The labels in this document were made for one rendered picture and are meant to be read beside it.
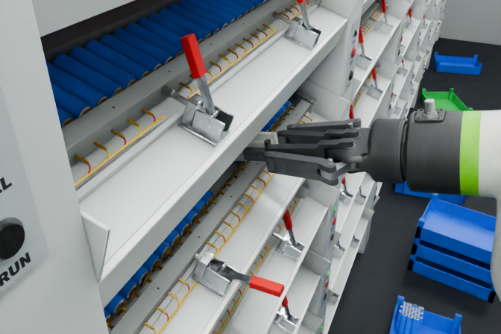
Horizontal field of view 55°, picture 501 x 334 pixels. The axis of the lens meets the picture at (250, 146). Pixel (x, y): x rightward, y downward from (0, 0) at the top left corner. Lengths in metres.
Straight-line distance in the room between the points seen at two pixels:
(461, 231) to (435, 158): 1.42
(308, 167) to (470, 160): 0.17
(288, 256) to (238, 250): 0.27
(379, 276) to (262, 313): 1.18
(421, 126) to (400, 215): 1.68
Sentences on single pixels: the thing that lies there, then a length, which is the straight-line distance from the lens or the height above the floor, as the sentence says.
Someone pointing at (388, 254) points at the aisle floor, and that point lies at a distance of 2.00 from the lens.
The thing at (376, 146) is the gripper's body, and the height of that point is 1.06.
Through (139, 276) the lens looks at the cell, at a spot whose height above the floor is 0.97.
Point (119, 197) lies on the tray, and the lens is 0.36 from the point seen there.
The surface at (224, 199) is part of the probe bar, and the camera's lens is 0.60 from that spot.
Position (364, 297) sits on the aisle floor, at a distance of 1.83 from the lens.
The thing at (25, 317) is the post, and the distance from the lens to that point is 0.28.
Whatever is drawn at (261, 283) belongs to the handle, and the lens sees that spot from 0.52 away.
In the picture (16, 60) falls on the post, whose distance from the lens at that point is 0.23.
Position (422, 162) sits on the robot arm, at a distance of 0.53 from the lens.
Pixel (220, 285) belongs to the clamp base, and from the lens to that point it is 0.54.
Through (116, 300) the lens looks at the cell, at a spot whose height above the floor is 0.97.
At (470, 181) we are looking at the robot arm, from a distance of 0.54.
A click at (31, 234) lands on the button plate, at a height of 1.18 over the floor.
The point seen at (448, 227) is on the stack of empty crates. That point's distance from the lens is 1.94.
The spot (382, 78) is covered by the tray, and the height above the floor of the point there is 0.74.
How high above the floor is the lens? 1.33
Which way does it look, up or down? 31 degrees down
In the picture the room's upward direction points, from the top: straight up
